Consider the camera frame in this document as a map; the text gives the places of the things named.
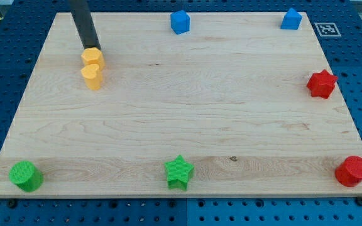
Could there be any yellow hexagon block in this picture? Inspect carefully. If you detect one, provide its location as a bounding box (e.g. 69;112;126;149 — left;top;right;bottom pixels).
81;47;106;70

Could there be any light wooden board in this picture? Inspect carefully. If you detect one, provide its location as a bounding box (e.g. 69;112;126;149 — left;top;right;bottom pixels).
0;12;362;199

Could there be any green star block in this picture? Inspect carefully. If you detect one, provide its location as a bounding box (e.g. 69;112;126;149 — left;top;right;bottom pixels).
164;155;194;191

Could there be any blue cube block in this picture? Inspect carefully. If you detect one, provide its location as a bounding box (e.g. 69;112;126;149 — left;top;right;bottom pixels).
170;10;190;35

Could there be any yellow heart block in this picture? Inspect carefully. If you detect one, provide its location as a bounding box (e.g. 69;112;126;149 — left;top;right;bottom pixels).
81;64;102;90

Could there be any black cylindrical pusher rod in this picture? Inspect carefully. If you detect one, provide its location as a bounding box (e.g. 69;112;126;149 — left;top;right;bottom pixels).
67;0;101;50

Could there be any red star block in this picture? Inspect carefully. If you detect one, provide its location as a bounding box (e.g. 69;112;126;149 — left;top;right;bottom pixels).
306;70;338;99

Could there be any blue pentagon block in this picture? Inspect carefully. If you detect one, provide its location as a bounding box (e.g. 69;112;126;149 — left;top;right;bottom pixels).
280;8;302;30

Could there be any black white fiducial tag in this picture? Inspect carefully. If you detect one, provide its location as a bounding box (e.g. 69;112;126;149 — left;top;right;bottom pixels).
314;22;341;37

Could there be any green cylinder block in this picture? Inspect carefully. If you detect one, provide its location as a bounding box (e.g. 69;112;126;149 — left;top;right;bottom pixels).
9;161;43;192

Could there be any red cylinder block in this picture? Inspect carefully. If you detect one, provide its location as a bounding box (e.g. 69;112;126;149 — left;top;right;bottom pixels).
334;156;362;187

